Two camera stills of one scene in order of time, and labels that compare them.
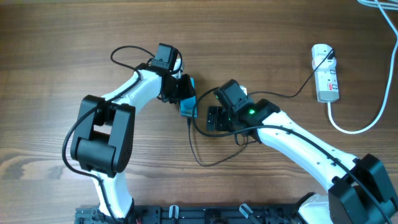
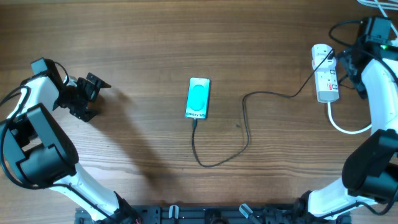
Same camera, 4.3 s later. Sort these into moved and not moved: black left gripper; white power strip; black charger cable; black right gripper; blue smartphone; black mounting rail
Moved: blue smartphone; black charger cable; black right gripper; black left gripper
Not moved: black mounting rail; white power strip
